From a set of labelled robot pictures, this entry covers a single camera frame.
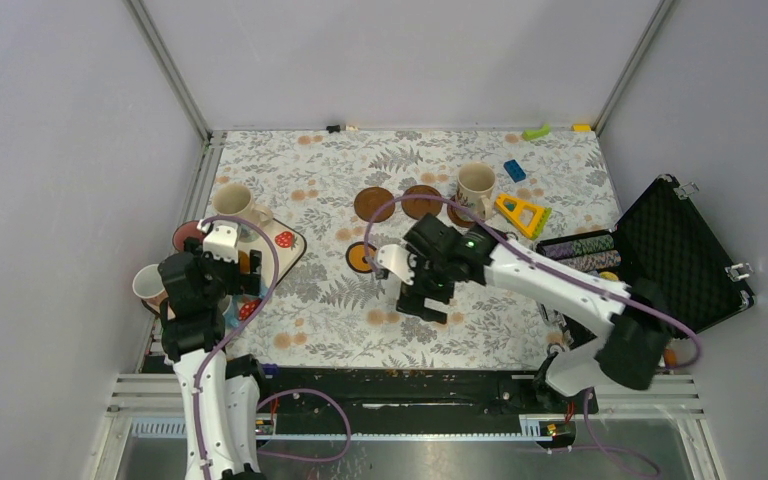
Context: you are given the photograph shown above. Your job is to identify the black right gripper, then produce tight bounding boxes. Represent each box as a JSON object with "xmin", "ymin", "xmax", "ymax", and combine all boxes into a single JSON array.
[{"xmin": 396, "ymin": 244, "xmax": 456, "ymax": 325}]

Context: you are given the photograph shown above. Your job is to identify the brown wooden coaster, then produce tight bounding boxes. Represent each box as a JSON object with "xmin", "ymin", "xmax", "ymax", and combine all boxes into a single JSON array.
[
  {"xmin": 401, "ymin": 185, "xmax": 443, "ymax": 220},
  {"xmin": 447, "ymin": 198, "xmax": 483, "ymax": 228},
  {"xmin": 353, "ymin": 187, "xmax": 394, "ymax": 222}
]

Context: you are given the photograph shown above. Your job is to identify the brown wooden coaster top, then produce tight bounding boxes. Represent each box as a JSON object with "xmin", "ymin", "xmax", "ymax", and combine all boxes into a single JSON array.
[{"xmin": 353, "ymin": 187, "xmax": 394, "ymax": 222}]

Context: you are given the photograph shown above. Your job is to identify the cream mug with handle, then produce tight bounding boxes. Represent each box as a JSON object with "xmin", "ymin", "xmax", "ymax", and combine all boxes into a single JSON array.
[{"xmin": 454, "ymin": 162, "xmax": 496, "ymax": 221}]

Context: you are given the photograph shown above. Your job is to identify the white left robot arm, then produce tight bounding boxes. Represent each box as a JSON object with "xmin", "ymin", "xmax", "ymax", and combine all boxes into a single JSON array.
[{"xmin": 158, "ymin": 237, "xmax": 271, "ymax": 479}]

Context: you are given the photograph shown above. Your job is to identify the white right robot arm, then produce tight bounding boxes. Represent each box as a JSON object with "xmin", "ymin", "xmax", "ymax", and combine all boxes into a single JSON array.
[{"xmin": 374, "ymin": 215, "xmax": 671, "ymax": 412}]

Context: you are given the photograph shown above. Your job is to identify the yellow black-rimmed coaster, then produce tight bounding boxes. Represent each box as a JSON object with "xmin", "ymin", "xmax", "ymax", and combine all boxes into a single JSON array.
[{"xmin": 345, "ymin": 241, "xmax": 376, "ymax": 274}]

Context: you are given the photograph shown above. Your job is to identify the pink mug white inside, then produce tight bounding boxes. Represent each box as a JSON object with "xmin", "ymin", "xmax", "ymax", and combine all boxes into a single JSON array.
[{"xmin": 132, "ymin": 264, "xmax": 168, "ymax": 311}]

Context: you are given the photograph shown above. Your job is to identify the floral tablecloth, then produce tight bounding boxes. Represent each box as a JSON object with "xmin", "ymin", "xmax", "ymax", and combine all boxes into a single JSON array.
[{"xmin": 210, "ymin": 130, "xmax": 621, "ymax": 370}]

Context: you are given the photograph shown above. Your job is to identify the blue mug yellow inside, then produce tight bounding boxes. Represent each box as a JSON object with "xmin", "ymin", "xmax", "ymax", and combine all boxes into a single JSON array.
[{"xmin": 223, "ymin": 251, "xmax": 265, "ymax": 331}]

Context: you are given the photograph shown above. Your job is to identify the pink mug dark rim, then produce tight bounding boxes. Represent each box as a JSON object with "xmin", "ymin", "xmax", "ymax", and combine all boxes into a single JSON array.
[{"xmin": 172, "ymin": 220, "xmax": 205, "ymax": 253}]

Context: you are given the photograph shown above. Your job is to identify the cream mug far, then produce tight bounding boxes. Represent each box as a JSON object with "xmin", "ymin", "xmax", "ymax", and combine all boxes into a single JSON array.
[{"xmin": 212, "ymin": 183, "xmax": 274, "ymax": 227}]

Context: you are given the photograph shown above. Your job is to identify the white mushroom pattern tray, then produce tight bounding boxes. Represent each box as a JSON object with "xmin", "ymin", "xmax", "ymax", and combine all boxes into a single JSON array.
[{"xmin": 141, "ymin": 220, "xmax": 306, "ymax": 317}]

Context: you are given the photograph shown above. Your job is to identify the yellow toy shape sorter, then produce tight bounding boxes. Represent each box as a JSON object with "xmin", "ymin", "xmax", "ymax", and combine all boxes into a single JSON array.
[{"xmin": 494, "ymin": 194, "xmax": 552, "ymax": 240}]

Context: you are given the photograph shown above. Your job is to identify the blue toy brick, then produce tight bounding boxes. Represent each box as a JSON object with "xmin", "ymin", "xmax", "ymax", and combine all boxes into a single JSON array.
[{"xmin": 503, "ymin": 159, "xmax": 527, "ymax": 183}]

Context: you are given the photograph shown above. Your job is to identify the green plastic block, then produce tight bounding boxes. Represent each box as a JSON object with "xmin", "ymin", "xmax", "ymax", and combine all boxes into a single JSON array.
[{"xmin": 521, "ymin": 123, "xmax": 551, "ymax": 141}]

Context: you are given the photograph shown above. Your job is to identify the black poker chip case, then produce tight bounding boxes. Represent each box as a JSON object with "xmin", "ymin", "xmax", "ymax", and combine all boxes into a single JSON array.
[{"xmin": 535, "ymin": 174, "xmax": 755, "ymax": 333}]

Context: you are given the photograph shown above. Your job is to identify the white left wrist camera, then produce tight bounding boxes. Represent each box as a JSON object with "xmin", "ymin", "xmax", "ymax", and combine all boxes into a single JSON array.
[{"xmin": 202, "ymin": 221, "xmax": 239, "ymax": 263}]

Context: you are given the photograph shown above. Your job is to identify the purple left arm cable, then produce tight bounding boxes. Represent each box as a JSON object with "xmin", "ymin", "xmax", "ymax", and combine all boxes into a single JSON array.
[{"xmin": 191, "ymin": 215, "xmax": 353, "ymax": 480}]

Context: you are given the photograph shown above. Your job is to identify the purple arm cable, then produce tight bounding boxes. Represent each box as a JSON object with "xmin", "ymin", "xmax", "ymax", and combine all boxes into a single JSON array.
[
  {"xmin": 362, "ymin": 193, "xmax": 703, "ymax": 478},
  {"xmin": 191, "ymin": 215, "xmax": 353, "ymax": 480}
]

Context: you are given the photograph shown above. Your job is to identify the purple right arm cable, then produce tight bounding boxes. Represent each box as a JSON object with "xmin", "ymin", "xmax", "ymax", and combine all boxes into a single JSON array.
[{"xmin": 362, "ymin": 193, "xmax": 703, "ymax": 478}]

